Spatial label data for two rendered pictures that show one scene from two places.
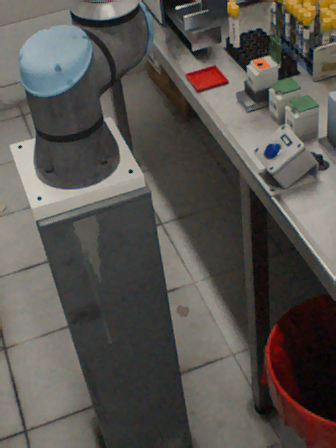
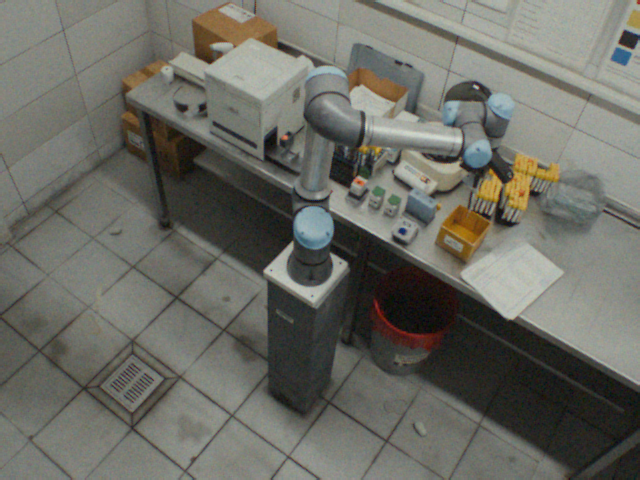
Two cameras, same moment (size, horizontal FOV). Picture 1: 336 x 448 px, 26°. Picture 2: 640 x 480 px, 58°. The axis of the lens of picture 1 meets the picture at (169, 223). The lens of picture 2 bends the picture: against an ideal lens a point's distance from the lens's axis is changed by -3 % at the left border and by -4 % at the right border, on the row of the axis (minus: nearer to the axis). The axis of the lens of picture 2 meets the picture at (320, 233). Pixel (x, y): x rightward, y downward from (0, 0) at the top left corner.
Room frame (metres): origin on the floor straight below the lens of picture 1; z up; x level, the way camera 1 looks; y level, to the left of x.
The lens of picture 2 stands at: (0.24, 0.93, 2.47)
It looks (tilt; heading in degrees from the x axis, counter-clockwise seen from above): 51 degrees down; 315
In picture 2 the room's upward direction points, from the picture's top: 6 degrees clockwise
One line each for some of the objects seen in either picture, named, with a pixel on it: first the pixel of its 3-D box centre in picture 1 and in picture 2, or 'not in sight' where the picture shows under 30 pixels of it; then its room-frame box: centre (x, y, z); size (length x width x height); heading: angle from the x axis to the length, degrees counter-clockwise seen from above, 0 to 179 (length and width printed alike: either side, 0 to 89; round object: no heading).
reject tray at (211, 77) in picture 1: (206, 78); not in sight; (1.30, -0.12, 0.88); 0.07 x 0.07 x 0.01; 14
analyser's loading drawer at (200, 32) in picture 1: (189, 15); (284, 154); (1.49, -0.11, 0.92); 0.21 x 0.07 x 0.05; 14
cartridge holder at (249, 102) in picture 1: (262, 90); (357, 193); (1.20, -0.21, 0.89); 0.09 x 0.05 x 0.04; 104
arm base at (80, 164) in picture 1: (72, 139); (310, 258); (1.05, 0.14, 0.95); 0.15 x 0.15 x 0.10
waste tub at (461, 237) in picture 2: not in sight; (462, 233); (0.82, -0.35, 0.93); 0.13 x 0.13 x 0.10; 10
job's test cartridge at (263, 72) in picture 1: (262, 78); (358, 187); (1.20, -0.21, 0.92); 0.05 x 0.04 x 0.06; 104
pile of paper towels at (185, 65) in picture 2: not in sight; (195, 70); (2.16, -0.14, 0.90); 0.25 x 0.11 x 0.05; 14
